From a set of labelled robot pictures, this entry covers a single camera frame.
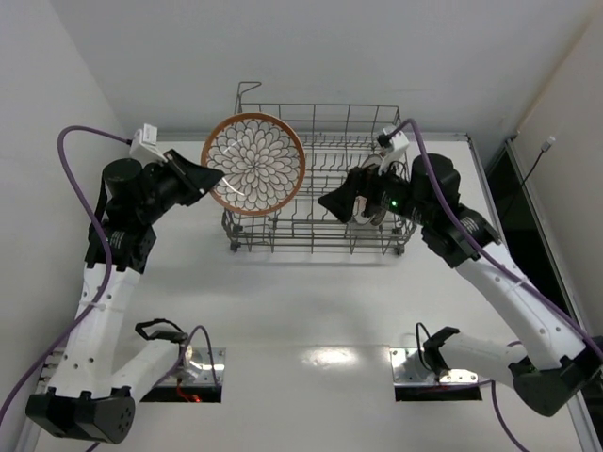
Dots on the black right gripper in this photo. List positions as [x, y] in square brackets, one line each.
[360, 186]

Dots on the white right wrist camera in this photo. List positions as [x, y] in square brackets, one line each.
[394, 144]

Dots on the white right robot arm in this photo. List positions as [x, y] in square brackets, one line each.
[552, 361]

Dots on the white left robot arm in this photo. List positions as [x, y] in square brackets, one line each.
[86, 399]

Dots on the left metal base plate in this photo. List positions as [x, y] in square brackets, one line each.
[201, 370]

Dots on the aluminium frame rail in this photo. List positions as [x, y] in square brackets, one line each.
[527, 240]

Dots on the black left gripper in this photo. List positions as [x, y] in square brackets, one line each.
[179, 174]

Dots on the grey wire dish rack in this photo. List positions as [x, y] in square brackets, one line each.
[323, 216]

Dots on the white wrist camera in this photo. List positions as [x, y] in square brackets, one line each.
[394, 144]
[144, 148]

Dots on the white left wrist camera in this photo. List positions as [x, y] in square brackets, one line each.
[144, 148]

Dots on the metal base mounting plate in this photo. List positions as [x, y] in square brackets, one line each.
[409, 372]

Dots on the small sunburst pattern plate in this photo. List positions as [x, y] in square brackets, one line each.
[361, 214]

